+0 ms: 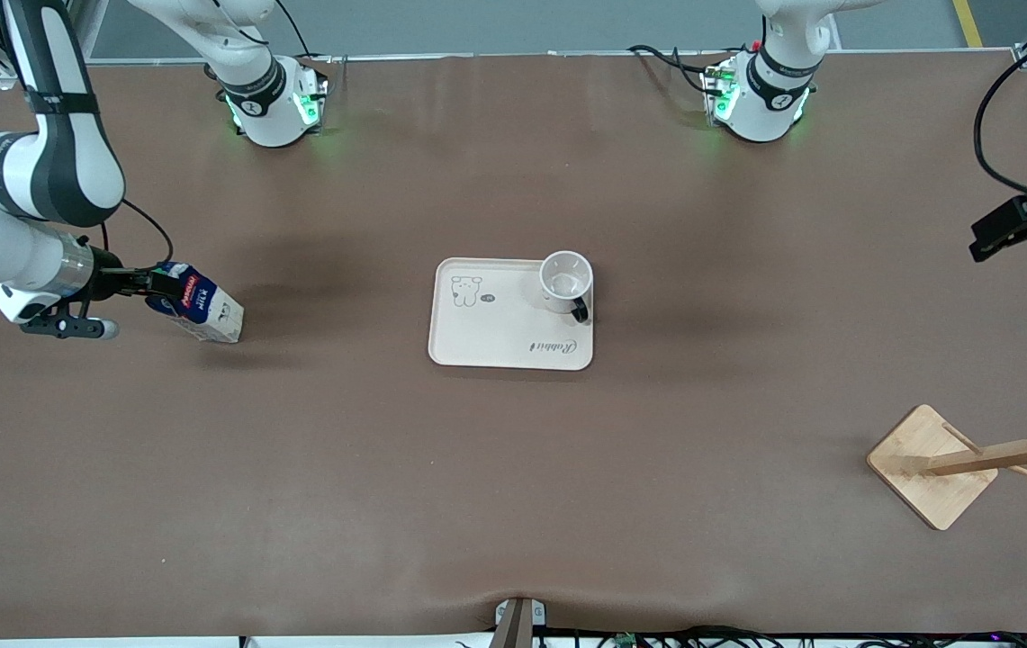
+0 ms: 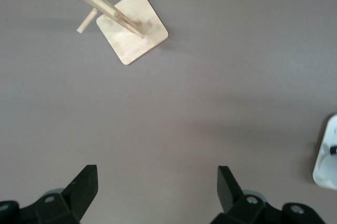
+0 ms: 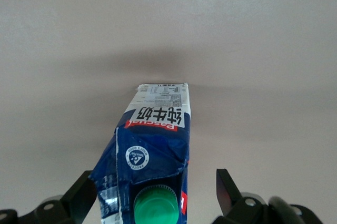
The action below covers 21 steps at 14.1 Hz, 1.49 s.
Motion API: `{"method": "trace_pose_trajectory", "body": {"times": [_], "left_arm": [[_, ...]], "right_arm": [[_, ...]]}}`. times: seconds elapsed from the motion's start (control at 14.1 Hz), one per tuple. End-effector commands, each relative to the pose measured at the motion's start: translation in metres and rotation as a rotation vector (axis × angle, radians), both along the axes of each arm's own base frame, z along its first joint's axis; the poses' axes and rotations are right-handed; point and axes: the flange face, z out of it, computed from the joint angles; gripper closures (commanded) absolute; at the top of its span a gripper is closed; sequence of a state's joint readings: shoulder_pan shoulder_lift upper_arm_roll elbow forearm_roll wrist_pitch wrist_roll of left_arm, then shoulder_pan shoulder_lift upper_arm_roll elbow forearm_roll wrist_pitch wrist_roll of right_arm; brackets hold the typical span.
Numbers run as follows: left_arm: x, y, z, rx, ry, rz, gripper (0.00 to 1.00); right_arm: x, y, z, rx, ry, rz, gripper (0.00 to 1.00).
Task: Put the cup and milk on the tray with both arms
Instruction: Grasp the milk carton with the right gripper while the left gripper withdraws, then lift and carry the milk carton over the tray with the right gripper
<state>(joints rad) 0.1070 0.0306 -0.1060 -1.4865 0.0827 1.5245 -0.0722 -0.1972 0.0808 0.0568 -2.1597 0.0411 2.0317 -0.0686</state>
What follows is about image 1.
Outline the blue white milk carton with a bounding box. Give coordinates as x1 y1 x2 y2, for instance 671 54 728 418
145 261 246 345

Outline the white smiley cup black handle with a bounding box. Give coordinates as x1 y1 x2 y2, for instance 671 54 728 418
538 250 595 326

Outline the cream rabbit print tray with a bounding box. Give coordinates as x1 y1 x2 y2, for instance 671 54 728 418
428 257 595 372

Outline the wooden mug stand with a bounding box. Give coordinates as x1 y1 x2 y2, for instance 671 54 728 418
866 399 1027 532

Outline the grey table edge clamp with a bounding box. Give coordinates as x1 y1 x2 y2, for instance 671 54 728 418
493 597 547 648

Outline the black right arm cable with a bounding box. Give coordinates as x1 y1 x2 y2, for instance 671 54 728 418
99 198 176 269

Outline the black base cable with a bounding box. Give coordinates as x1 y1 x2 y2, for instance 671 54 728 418
275 0 316 59
627 43 721 95

